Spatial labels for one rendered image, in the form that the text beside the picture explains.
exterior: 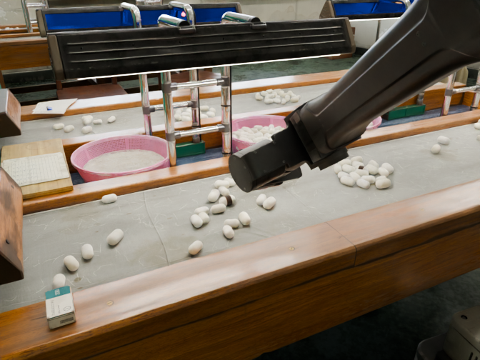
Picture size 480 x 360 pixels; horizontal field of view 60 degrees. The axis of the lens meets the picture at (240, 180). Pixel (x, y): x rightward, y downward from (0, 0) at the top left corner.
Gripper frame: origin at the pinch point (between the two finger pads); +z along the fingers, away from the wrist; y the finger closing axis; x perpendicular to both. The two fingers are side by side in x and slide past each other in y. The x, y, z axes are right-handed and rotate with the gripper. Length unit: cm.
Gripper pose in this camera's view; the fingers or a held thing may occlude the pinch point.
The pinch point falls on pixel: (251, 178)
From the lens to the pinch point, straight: 76.3
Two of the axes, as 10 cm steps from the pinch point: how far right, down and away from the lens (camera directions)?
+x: 2.7, 9.5, -1.7
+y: -9.0, 1.8, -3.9
